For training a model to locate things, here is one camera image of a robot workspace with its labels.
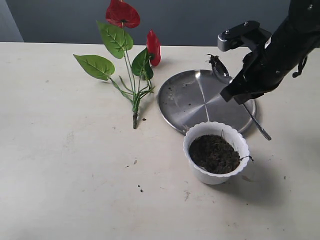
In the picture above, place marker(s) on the white scalloped plastic pot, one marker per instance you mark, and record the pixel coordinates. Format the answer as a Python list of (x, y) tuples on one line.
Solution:
[(231, 135)]

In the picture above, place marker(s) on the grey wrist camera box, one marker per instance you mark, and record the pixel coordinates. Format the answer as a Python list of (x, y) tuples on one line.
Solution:
[(248, 34)]

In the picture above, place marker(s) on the round stainless steel plate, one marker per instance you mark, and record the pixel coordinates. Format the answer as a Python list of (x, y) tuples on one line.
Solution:
[(193, 96)]

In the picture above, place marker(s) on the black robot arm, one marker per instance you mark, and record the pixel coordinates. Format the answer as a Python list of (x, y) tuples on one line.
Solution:
[(304, 13)]

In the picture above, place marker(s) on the artificial red anthurium plant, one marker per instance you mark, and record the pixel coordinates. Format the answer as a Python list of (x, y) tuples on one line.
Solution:
[(120, 16)]

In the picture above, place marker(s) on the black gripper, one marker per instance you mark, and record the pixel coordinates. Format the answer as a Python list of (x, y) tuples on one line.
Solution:
[(287, 48)]

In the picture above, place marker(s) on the metal spork spoon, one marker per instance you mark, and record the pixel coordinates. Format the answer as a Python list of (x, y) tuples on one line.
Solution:
[(221, 72)]

